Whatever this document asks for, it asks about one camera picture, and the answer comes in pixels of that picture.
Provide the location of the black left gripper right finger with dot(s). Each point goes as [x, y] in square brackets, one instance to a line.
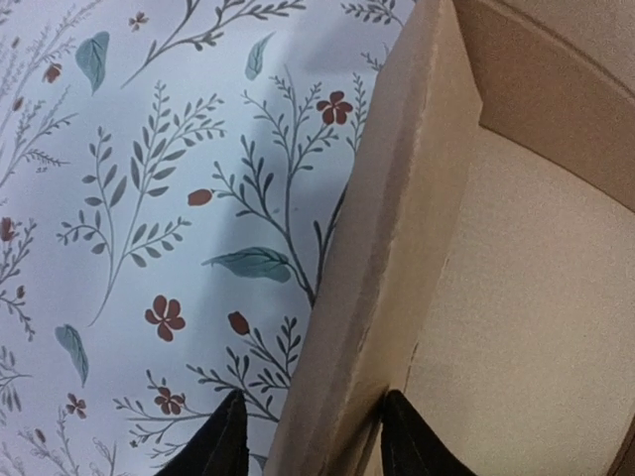
[409, 447]

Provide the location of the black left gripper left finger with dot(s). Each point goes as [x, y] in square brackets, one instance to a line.
[219, 447]

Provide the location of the floral patterned table mat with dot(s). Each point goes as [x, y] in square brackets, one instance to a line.
[171, 177]

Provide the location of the brown cardboard box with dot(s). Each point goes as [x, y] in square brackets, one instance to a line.
[483, 261]

